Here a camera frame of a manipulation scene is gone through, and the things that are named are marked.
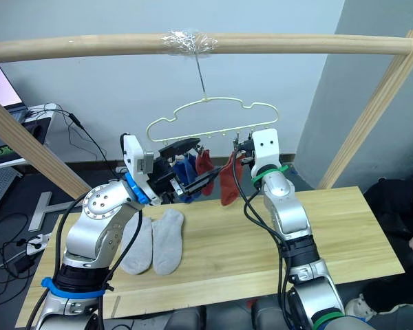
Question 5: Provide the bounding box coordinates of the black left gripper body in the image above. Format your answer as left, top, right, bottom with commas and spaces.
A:
150, 155, 180, 199

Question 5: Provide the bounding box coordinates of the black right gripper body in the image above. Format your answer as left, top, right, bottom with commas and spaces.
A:
237, 137, 257, 166

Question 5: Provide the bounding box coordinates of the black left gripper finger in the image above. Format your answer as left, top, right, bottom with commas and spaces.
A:
181, 167, 224, 196
158, 137, 202, 160

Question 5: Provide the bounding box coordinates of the blue sock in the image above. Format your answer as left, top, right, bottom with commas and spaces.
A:
171, 153, 199, 204

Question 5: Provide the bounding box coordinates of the large red sock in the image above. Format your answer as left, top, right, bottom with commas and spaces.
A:
219, 151, 245, 207

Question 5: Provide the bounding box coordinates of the cream plastic clip hanger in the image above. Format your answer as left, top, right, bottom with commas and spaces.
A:
145, 96, 282, 145

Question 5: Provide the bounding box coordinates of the small red sock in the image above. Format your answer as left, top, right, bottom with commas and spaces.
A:
195, 148, 217, 197

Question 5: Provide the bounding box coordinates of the grey sock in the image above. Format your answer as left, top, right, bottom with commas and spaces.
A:
151, 208, 186, 276
118, 214, 154, 276

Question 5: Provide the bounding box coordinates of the clear tape wrap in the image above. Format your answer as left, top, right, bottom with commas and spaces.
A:
160, 30, 219, 58

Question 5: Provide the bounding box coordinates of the white side desk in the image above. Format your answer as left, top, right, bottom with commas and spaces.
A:
0, 102, 63, 173

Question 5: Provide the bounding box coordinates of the round wooden rod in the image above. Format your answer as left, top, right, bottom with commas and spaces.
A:
0, 29, 413, 65

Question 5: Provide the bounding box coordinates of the white power strip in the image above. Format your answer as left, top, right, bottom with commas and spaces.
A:
24, 232, 54, 256

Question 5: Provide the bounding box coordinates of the dark rounded shape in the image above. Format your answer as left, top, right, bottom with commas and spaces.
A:
251, 298, 290, 330

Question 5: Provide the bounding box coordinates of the bystander black clothing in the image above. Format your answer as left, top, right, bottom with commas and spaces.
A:
362, 160, 413, 241

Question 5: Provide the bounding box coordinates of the black mat with green logo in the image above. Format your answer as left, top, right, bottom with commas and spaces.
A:
0, 142, 25, 163

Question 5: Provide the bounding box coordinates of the black power adapter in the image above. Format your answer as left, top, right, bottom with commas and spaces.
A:
10, 254, 36, 277

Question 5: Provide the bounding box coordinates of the pink lit monitor screen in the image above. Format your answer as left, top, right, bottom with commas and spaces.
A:
0, 63, 25, 111

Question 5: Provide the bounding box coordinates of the white shoe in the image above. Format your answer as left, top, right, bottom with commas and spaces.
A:
343, 293, 379, 319

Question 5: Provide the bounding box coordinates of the bystander black trouser leg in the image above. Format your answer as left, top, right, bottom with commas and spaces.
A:
359, 273, 413, 314

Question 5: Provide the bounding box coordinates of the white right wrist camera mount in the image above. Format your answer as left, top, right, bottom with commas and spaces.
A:
251, 129, 282, 177

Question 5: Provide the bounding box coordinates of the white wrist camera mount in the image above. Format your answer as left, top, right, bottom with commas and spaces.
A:
251, 129, 282, 177
120, 133, 160, 204

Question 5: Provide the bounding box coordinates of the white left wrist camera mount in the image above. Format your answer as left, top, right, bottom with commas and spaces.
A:
120, 133, 160, 204

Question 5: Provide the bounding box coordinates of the metal hanger hook wire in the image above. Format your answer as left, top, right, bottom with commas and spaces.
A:
193, 54, 208, 99

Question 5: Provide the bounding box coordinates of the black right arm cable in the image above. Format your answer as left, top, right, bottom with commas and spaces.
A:
234, 156, 297, 330

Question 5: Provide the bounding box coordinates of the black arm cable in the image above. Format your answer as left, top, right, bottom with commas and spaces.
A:
234, 156, 297, 330
95, 206, 144, 330

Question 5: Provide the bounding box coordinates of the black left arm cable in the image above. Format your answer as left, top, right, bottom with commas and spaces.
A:
95, 206, 144, 330

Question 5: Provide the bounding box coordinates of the black desk cable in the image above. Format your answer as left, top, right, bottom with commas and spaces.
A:
26, 103, 120, 180

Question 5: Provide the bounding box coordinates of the slanted wooden post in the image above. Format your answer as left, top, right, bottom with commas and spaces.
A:
0, 91, 92, 201
316, 28, 413, 190

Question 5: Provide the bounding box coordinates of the silver metal T bracket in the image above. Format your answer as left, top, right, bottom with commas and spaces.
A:
27, 190, 77, 233

